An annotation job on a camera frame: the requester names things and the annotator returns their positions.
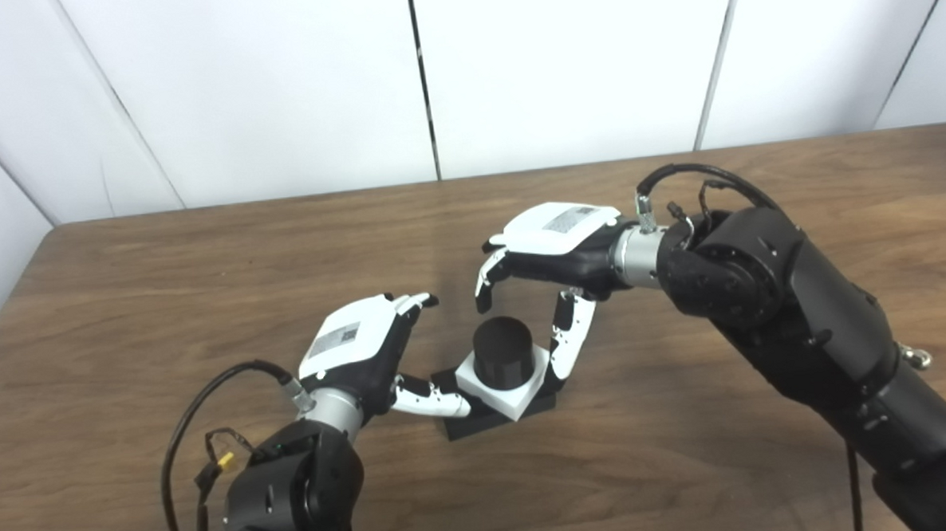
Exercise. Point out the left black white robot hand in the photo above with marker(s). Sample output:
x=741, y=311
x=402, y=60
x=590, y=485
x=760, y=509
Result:
x=353, y=342

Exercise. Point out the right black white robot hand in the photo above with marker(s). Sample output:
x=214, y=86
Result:
x=556, y=238

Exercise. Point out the black peg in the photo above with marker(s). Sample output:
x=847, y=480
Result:
x=502, y=348

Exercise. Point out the white square piece with hole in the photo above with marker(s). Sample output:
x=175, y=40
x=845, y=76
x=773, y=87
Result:
x=519, y=399

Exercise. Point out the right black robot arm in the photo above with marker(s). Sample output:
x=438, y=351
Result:
x=802, y=315

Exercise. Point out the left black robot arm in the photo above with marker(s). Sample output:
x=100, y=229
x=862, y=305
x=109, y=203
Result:
x=291, y=489

